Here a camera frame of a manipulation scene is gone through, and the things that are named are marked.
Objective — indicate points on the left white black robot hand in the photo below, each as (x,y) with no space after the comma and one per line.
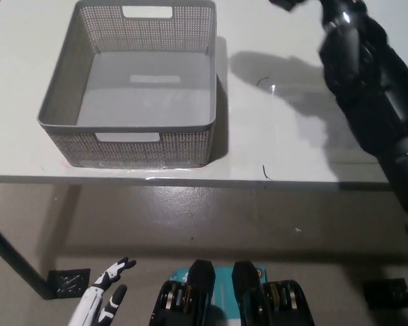
(88,302)

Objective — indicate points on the black table foot plate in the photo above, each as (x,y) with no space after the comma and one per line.
(69,283)
(382,292)

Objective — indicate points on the black metal table leg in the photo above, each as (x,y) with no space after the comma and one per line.
(17,258)

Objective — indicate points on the grey perforated plastic basket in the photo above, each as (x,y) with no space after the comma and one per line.
(143,91)

